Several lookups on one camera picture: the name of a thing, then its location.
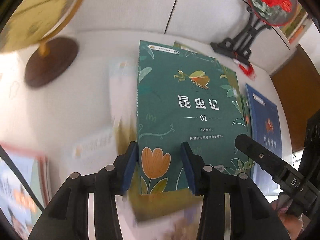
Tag green insect book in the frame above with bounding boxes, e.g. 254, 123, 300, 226
137, 41, 253, 194

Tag dark blue book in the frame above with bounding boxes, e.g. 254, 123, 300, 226
246, 84, 282, 196

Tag light blue cartoon book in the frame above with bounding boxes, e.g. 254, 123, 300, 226
1, 143, 52, 239

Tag white book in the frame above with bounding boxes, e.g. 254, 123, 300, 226
64, 56, 137, 163

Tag brown wooden cabinet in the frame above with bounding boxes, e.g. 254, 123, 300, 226
271, 46, 319, 152

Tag red flower embroidery fan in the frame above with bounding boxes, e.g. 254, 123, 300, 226
210, 0, 298, 78

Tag yellow desk globe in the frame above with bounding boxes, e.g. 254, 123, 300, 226
1, 0, 83, 88

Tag black cable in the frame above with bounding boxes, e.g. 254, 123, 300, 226
0, 144, 46, 212

